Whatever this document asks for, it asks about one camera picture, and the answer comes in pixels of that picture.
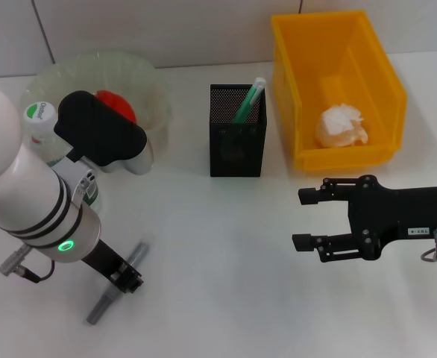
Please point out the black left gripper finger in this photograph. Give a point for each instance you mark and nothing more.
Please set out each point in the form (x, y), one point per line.
(129, 279)

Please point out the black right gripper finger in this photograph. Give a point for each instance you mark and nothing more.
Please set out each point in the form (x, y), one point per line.
(338, 248)
(311, 195)

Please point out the pale green glass fruit plate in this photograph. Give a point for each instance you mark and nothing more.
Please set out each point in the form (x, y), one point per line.
(91, 71)

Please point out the green utility knife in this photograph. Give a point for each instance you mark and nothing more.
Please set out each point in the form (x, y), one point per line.
(248, 100)

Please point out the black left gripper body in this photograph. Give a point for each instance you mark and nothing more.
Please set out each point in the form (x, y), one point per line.
(104, 261)

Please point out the yellow plastic bin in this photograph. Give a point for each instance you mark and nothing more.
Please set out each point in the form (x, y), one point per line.
(334, 158)

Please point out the white paper ball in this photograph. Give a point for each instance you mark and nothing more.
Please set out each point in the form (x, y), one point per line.
(338, 127)

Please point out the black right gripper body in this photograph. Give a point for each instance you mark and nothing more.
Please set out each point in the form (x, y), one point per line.
(401, 212)

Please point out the black mesh pen holder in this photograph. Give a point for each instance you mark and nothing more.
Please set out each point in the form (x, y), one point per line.
(237, 156)

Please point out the grey marker pen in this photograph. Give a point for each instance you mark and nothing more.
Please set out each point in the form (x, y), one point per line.
(97, 313)

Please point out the clear bottle with green label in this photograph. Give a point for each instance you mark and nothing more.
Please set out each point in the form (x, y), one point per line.
(39, 113)

